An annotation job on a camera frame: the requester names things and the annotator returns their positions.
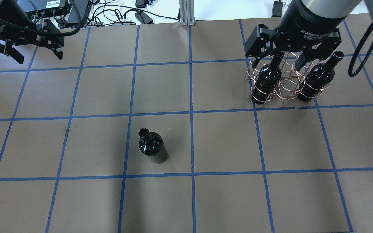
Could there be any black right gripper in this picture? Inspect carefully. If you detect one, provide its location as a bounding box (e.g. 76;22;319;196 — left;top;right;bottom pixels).
245;0;348;71

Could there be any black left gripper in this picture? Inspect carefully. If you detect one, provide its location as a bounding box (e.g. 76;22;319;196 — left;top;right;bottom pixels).
0;0;64;64

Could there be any dark wine bottle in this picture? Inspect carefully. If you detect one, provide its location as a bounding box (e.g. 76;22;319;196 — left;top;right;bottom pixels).
138;128;168;164
297;51;344;102

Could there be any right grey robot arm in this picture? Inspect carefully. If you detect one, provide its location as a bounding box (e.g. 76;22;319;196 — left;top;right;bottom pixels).
245;0;360;70

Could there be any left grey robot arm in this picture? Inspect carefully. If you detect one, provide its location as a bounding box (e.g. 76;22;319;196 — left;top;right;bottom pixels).
0;0;64;64

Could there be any dark wine bottle far slot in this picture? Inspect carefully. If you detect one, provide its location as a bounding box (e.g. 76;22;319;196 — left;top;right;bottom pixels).
251;52;285;105

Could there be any black power adapter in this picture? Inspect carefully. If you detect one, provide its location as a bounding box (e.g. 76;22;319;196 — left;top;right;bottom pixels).
134;11;154;25

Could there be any copper wire wine basket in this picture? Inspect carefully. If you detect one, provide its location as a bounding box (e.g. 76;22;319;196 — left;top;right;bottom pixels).
247;52;324;108

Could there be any black coiled cable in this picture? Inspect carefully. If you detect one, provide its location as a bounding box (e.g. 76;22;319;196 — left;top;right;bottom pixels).
348;22;373;77

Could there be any aluminium frame post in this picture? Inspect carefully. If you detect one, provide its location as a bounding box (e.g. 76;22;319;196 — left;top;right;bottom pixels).
179;0;196;26

